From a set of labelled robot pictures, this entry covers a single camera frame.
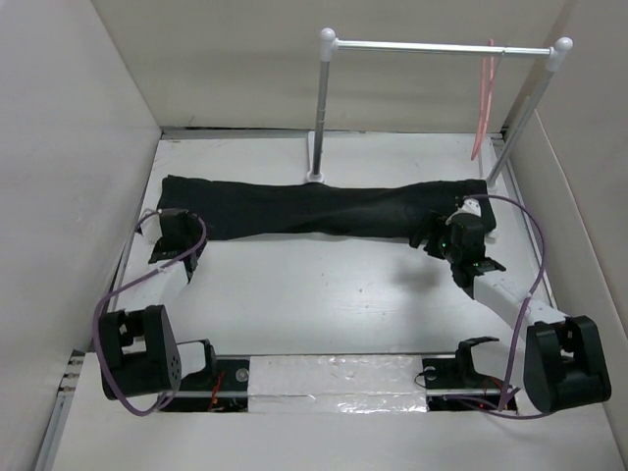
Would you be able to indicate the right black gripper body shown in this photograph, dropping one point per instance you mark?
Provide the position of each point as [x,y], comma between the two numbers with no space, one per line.
[440,244]

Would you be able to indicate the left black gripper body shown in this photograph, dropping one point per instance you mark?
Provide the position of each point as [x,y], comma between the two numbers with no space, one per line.
[196,235]

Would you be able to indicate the black trousers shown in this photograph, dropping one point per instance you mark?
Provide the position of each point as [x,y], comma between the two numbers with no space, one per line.
[234,210]

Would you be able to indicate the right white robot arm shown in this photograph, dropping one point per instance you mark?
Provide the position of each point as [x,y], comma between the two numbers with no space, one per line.
[564,365]

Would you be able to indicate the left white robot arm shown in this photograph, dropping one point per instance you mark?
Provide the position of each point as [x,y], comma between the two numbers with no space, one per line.
[136,346]

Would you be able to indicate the pink clothes hanger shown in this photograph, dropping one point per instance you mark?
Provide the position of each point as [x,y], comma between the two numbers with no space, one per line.
[488,74]

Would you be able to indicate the silver foil covered panel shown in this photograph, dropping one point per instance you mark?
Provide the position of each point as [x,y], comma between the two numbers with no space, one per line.
[358,384]

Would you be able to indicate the white and silver clothes rack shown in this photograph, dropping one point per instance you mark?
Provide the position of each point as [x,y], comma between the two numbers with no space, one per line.
[330,43]

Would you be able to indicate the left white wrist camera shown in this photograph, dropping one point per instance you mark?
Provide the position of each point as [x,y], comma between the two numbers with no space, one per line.
[149,226]

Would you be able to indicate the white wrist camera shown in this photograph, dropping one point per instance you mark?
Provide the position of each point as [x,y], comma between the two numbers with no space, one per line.
[149,226]
[469,206]

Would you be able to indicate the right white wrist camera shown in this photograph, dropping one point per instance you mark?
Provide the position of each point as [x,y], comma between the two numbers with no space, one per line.
[469,206]

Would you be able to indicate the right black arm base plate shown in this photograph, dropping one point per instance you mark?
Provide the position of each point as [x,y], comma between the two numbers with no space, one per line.
[447,390]

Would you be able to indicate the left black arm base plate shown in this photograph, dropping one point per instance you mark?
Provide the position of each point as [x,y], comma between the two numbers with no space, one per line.
[226,392]

